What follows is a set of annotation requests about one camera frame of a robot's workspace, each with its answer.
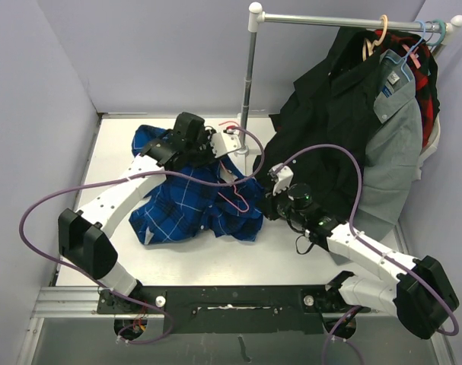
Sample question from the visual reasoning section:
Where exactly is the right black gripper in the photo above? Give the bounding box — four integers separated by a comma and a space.
258, 182, 306, 226

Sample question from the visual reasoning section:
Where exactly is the pink wire hanger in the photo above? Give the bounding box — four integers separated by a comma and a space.
218, 121, 250, 214

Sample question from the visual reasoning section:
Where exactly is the blue plaid shirt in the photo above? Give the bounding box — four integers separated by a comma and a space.
128, 123, 266, 247

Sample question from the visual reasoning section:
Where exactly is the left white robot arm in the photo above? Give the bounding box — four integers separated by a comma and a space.
58, 113, 241, 313

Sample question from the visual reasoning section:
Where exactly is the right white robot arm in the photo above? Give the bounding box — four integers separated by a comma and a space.
260, 184, 459, 339

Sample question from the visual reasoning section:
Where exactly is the black hanging shirt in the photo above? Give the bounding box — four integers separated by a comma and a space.
253, 27, 381, 219

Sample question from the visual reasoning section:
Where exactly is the grey hanging shirt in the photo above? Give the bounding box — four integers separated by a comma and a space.
325, 49, 424, 265

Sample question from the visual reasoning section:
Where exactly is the beige hanger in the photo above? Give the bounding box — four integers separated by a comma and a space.
362, 14, 390, 61

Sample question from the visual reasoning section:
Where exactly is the red plaid hanging shirt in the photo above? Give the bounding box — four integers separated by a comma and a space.
381, 30, 440, 147

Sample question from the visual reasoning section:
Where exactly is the teal hanger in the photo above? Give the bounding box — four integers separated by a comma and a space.
426, 19, 447, 47

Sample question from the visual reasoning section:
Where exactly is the blue hanger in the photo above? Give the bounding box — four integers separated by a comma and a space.
381, 30, 432, 85

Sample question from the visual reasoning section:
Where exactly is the metal clothes rack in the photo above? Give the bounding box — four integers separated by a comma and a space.
234, 1, 462, 172

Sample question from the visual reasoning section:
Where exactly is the white hanging garment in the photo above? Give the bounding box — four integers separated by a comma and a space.
416, 115, 441, 180

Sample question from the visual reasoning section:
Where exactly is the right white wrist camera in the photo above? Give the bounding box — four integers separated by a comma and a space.
269, 163, 294, 196

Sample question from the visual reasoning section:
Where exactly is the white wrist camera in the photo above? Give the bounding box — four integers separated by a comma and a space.
209, 131, 242, 159
269, 163, 294, 196

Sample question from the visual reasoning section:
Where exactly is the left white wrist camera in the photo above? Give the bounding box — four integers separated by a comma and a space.
209, 131, 242, 159

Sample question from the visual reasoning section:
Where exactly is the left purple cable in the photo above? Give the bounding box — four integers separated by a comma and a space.
19, 127, 266, 345

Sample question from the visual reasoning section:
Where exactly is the purple cable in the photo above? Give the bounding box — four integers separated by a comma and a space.
274, 143, 460, 365
19, 127, 266, 345

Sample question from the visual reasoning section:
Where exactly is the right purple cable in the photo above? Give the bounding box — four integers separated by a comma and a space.
274, 143, 460, 365

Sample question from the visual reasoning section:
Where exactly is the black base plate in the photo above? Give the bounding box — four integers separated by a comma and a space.
97, 285, 350, 335

